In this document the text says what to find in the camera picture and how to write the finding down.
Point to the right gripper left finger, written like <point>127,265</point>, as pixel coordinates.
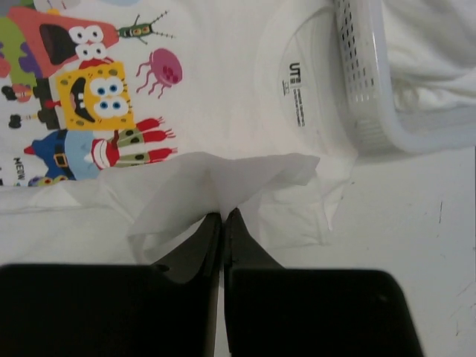
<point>196,260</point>

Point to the white red print t shirt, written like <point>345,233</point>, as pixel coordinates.
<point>431,54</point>

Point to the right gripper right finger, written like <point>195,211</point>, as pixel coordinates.
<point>241,250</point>

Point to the white plastic basket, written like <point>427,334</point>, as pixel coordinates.
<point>372,121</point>

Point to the white cartoon print t shirt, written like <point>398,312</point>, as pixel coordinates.
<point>124,123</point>

